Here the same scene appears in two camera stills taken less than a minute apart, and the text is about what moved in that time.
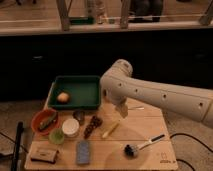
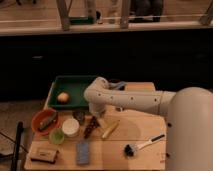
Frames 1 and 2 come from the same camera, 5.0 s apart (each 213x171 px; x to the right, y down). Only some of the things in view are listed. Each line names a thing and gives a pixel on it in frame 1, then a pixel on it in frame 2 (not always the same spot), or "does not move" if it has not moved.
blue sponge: (83, 152) does not move
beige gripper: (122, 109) → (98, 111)
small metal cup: (79, 115) does not move
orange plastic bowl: (44, 120) does not move
